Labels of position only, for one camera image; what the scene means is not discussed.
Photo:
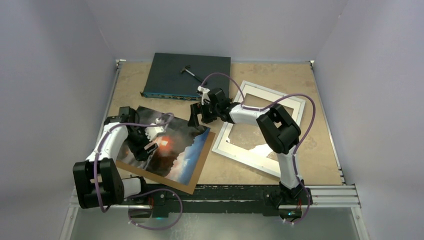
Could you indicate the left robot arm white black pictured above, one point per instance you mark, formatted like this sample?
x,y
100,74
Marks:
x,y
97,179

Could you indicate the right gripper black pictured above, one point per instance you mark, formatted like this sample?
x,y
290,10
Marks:
x,y
196,108

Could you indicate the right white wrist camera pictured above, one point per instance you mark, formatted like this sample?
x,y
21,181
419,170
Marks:
x,y
204,93

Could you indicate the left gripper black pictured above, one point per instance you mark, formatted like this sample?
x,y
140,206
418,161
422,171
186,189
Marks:
x,y
140,153

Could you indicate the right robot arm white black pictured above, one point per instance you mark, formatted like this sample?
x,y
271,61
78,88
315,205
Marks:
x,y
280,131

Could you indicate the white picture frame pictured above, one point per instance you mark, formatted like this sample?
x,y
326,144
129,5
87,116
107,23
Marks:
x,y
258,132

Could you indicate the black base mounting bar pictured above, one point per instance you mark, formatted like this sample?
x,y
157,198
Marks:
x,y
222,199

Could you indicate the landscape photo print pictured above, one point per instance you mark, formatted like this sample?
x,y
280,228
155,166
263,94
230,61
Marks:
x,y
165,149

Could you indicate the small black-handled hammer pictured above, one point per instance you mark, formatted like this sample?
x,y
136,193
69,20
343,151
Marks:
x,y
186,68

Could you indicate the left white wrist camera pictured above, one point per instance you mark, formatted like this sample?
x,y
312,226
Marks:
x,y
155,129

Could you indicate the brown cardboard backing board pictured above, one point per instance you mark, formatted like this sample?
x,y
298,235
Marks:
x,y
198,165

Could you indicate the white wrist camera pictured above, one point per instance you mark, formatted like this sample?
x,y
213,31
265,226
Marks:
x,y
204,93
155,129

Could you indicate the dark network switch box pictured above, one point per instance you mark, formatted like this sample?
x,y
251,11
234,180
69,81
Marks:
x,y
165,81

